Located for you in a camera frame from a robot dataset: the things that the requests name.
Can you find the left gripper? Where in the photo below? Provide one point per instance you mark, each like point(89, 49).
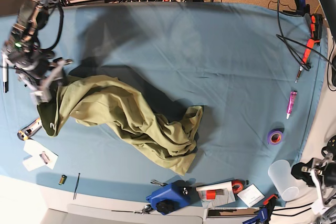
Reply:
point(319, 173)

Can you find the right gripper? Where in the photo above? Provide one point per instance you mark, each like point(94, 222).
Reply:
point(44, 78)

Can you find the olive green t-shirt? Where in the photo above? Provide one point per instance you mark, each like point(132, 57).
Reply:
point(101, 99)

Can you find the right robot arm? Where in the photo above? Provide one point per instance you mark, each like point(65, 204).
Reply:
point(23, 47)

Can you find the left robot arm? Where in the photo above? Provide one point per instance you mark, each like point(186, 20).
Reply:
point(328, 7)

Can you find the translucent plastic cup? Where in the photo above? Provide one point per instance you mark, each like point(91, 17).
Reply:
point(286, 185)

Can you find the black marker pen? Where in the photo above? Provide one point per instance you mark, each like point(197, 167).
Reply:
point(5, 72)

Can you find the purple tape roll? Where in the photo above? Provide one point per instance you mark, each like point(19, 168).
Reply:
point(274, 137)

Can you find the white paper card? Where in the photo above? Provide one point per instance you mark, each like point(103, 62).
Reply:
point(251, 195)

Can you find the orange grey utility knife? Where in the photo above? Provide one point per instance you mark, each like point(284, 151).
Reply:
point(30, 130)

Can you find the blue orange clamp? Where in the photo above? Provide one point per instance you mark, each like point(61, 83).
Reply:
point(264, 213)

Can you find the red tape roll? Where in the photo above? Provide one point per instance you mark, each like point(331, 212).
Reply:
point(237, 186)

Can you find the white paper sheets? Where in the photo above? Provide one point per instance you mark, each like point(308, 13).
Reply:
point(39, 156)

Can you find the purple glue tube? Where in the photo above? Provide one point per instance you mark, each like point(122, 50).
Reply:
point(291, 102)

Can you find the clear case with red part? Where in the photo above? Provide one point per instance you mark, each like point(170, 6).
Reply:
point(216, 195)

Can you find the small green battery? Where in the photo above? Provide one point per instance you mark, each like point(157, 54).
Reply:
point(62, 179)

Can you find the blue table cloth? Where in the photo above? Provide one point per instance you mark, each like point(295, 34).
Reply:
point(225, 57)

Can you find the blue plastic box with knob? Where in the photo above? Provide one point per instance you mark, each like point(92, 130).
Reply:
point(169, 197)

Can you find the red handled screwdriver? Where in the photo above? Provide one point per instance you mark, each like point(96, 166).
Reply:
point(306, 54)

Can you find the metal key ring clip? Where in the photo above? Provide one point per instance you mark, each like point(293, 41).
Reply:
point(147, 209)

